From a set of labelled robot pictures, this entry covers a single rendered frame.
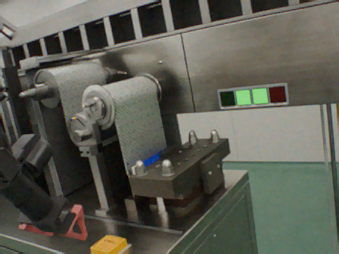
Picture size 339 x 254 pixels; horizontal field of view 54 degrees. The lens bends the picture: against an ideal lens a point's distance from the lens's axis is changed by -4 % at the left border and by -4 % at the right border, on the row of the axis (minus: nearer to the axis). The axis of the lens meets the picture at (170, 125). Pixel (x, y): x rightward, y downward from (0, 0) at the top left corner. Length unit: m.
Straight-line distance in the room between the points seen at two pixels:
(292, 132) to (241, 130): 0.56
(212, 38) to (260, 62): 0.19
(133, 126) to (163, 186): 0.25
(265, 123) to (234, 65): 2.58
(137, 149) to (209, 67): 0.38
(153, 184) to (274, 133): 2.82
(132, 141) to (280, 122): 2.69
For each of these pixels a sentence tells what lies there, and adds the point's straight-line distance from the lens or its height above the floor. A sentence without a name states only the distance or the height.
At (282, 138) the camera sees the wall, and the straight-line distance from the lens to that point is 3.74.
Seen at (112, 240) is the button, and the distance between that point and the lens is 0.97.
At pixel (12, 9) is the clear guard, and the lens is 1.89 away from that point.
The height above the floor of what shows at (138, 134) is 1.13.
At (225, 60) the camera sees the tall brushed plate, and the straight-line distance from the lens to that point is 1.21.
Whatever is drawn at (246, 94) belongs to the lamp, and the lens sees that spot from 1.20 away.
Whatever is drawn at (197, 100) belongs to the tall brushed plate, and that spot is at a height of 1.19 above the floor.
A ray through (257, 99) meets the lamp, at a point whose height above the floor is 1.17.
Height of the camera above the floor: 1.37
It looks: 11 degrees down
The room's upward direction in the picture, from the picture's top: 11 degrees counter-clockwise
